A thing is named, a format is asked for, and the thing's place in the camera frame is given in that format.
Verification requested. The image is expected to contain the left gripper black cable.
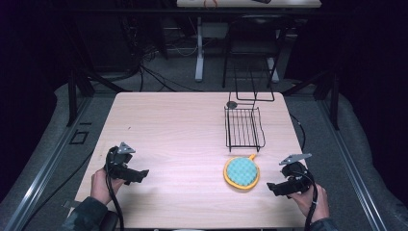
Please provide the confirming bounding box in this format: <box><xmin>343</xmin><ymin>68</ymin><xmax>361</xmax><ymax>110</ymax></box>
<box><xmin>105</xmin><ymin>167</ymin><xmax>125</xmax><ymax>230</ymax></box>

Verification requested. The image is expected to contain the black table-side cable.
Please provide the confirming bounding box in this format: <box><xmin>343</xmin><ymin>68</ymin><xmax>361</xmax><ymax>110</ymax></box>
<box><xmin>289</xmin><ymin>113</ymin><xmax>307</xmax><ymax>152</ymax></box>

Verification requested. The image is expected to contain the black wire rack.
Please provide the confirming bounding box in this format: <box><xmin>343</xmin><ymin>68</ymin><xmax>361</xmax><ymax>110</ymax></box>
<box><xmin>224</xmin><ymin>56</ymin><xmax>275</xmax><ymax>153</ymax></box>

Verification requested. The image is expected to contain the person's left hand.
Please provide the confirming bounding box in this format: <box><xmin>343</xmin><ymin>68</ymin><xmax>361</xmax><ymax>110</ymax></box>
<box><xmin>89</xmin><ymin>167</ymin><xmax>127</xmax><ymax>206</ymax></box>

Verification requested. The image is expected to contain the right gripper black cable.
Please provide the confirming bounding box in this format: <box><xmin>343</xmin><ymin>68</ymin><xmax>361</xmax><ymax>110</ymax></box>
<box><xmin>288</xmin><ymin>169</ymin><xmax>319</xmax><ymax>231</ymax></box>

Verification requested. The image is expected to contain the aluminium floor rail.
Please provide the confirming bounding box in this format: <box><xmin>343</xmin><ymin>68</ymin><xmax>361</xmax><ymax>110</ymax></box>
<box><xmin>2</xmin><ymin>95</ymin><xmax>94</xmax><ymax>231</ymax></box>
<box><xmin>317</xmin><ymin>97</ymin><xmax>389</xmax><ymax>231</ymax></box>

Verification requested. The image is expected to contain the person's right hand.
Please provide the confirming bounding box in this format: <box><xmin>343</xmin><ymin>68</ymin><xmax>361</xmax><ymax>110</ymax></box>
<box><xmin>288</xmin><ymin>184</ymin><xmax>330</xmax><ymax>223</ymax></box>

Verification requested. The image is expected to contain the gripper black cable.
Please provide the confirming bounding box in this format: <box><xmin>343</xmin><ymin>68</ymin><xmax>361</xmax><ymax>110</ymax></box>
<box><xmin>288</xmin><ymin>169</ymin><xmax>319</xmax><ymax>231</ymax></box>
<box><xmin>105</xmin><ymin>167</ymin><xmax>125</xmax><ymax>230</ymax></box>

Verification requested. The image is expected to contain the black metal frame stand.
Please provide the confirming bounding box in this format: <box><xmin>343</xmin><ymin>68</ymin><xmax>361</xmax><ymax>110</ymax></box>
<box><xmin>65</xmin><ymin>66</ymin><xmax>133</xmax><ymax>127</ymax></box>
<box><xmin>282</xmin><ymin>68</ymin><xmax>341</xmax><ymax>131</ymax></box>

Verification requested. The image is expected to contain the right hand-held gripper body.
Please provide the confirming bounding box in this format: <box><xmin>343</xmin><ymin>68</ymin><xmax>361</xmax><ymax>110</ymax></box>
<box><xmin>278</xmin><ymin>152</ymin><xmax>316</xmax><ymax>194</ymax></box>

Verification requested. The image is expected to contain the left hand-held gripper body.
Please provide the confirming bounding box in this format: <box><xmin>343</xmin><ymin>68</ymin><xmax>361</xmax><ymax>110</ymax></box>
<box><xmin>104</xmin><ymin>141</ymin><xmax>137</xmax><ymax>181</ymax></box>

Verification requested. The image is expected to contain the round teal pot holder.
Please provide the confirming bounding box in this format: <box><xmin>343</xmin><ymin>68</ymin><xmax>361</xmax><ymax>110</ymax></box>
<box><xmin>222</xmin><ymin>153</ymin><xmax>261</xmax><ymax>191</ymax></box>

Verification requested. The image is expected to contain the white desk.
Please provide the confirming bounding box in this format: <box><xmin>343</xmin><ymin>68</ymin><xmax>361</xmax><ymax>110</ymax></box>
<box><xmin>176</xmin><ymin>0</ymin><xmax>322</xmax><ymax>83</ymax></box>

